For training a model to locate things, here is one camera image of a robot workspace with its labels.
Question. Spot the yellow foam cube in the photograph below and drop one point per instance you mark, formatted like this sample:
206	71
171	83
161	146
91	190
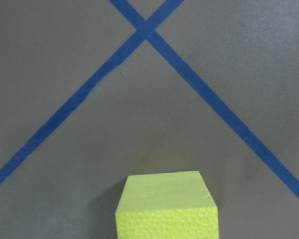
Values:
175	205

